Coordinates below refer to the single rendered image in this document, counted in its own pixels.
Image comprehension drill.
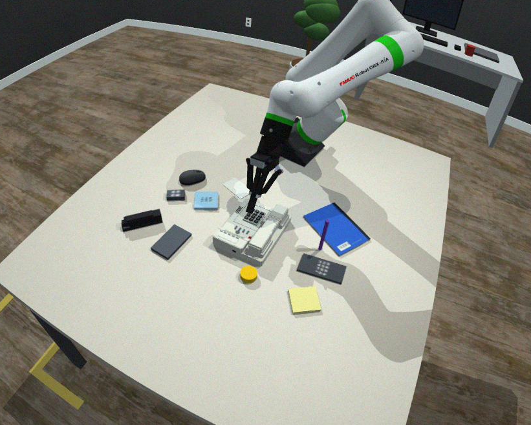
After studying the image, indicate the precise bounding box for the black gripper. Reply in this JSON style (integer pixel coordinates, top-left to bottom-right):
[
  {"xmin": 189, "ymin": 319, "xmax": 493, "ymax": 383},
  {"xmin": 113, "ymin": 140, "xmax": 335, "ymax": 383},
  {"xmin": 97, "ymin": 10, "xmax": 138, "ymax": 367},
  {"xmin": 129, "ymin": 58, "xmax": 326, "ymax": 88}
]
[{"xmin": 246, "ymin": 136, "xmax": 284, "ymax": 213}]

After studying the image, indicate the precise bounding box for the dark grey computer mouse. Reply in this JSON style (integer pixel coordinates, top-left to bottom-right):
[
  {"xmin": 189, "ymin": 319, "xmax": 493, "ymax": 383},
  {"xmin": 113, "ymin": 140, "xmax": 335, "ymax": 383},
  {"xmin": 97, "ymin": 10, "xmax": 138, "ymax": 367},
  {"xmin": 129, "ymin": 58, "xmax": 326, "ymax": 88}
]
[{"xmin": 179, "ymin": 169, "xmax": 206, "ymax": 185}]

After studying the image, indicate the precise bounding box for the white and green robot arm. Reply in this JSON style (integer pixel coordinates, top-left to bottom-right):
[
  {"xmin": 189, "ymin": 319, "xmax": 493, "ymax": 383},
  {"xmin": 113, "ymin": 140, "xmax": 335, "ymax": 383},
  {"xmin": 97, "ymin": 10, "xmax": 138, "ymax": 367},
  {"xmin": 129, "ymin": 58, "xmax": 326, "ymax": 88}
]
[{"xmin": 260, "ymin": 0, "xmax": 424, "ymax": 155}]

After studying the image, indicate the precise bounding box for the yellow short cylinder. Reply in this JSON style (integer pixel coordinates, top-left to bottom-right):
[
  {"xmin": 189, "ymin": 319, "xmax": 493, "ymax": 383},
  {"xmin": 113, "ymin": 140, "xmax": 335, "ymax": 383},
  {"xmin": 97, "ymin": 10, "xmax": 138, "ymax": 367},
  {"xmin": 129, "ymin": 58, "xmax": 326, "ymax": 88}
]
[{"xmin": 240, "ymin": 266, "xmax": 257, "ymax": 283}]

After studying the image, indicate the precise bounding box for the pale yellow sticky note pad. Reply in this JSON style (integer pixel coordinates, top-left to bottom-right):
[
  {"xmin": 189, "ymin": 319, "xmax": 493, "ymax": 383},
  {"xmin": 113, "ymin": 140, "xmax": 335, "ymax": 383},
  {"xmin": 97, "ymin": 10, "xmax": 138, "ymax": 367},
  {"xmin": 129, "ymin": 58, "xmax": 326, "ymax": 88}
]
[{"xmin": 288, "ymin": 287, "xmax": 321, "ymax": 314}]

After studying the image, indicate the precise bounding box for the white rectangular sheet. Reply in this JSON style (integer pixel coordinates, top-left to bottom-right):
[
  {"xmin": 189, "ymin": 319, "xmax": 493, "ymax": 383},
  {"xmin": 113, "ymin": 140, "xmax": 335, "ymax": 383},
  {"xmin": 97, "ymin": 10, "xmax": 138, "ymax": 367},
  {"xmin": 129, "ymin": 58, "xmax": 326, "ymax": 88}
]
[{"xmin": 223, "ymin": 178, "xmax": 250, "ymax": 199}]

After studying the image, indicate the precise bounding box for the blue notebook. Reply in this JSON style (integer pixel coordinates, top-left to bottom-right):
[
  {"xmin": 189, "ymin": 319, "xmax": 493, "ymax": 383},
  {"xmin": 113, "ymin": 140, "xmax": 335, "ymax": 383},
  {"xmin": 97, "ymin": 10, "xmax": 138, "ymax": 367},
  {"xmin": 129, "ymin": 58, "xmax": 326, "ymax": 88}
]
[{"xmin": 303, "ymin": 202, "xmax": 371, "ymax": 257}]

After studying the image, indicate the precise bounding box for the purple cylinder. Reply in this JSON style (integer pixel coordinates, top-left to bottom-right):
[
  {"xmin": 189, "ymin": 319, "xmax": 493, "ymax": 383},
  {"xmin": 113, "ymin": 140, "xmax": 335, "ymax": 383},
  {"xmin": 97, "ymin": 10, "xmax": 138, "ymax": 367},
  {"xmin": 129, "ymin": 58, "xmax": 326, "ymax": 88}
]
[{"xmin": 318, "ymin": 219, "xmax": 329, "ymax": 250}]

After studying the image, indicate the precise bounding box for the grey phone keypad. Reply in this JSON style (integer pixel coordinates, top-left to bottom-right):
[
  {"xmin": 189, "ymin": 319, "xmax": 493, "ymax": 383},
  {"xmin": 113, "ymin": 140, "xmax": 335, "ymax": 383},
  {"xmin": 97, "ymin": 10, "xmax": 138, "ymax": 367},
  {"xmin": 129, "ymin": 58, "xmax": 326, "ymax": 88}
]
[{"xmin": 297, "ymin": 254, "xmax": 347, "ymax": 284}]

